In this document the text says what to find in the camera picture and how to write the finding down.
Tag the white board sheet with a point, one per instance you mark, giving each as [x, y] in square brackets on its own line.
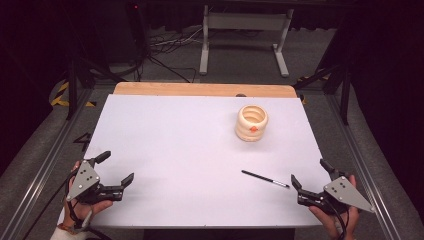
[186, 160]

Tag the orange wristband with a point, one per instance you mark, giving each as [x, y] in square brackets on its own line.
[66, 228]

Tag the aluminium floor rail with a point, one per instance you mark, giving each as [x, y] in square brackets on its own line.
[43, 166]
[363, 160]

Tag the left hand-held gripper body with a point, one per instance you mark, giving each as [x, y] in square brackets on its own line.
[85, 178]

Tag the black pen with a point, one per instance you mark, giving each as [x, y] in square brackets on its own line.
[263, 178]

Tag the black tripod stand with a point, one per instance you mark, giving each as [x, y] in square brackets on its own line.
[71, 86]
[345, 93]

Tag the cream ribbed pen holder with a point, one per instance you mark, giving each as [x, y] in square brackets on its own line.
[251, 128]

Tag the person's right hand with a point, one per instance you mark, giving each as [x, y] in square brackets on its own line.
[330, 221]

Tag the white metal stand frame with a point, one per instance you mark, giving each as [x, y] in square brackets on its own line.
[245, 21]

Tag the black power strip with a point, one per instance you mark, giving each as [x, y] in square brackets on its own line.
[137, 23]

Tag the person's left hand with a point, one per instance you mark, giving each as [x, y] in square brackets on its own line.
[85, 210]

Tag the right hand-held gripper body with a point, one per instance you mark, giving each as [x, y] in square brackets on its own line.
[346, 195]

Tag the wooden table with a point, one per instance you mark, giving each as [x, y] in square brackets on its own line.
[200, 89]

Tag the yellow black floor tape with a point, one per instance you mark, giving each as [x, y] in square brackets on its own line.
[59, 98]

